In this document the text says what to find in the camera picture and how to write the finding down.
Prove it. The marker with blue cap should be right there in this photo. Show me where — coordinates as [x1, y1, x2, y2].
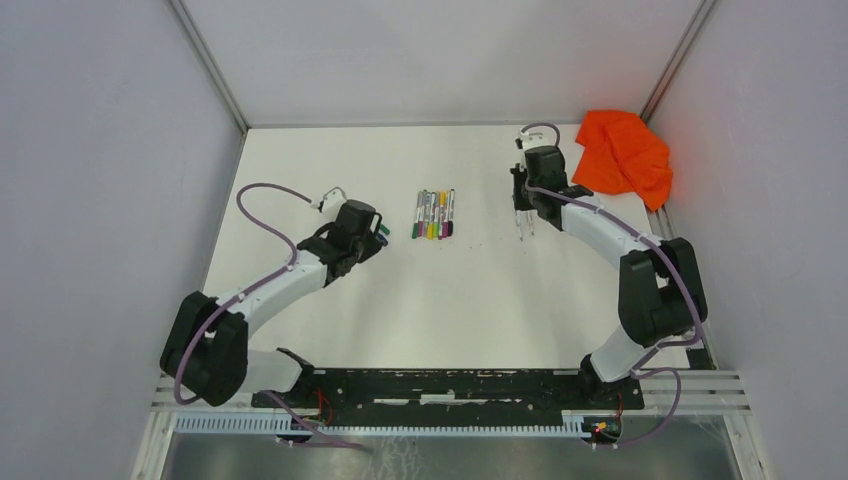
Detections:
[526, 211, 535, 236]

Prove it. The marker with dark green cap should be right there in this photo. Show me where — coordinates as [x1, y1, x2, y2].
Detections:
[515, 210, 524, 241]

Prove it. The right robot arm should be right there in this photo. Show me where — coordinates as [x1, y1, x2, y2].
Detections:
[510, 145, 708, 408]

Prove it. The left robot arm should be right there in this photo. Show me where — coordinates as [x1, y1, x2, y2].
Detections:
[159, 200, 385, 408]

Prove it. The orange cloth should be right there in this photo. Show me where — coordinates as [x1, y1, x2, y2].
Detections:
[573, 110, 673, 211]

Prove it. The marker with purple cap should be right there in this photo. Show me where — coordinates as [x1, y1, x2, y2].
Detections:
[438, 191, 450, 239]

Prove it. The marker with black cap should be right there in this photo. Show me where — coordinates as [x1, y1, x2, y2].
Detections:
[445, 189, 456, 237]

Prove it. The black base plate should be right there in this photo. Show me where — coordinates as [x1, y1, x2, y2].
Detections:
[280, 368, 645, 427]

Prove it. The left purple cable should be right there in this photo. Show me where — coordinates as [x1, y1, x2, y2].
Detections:
[172, 183, 367, 450]

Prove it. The white cable duct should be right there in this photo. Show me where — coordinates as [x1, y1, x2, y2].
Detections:
[173, 413, 588, 439]

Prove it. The aluminium frame rail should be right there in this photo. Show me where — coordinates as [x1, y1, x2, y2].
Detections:
[150, 368, 753, 416]

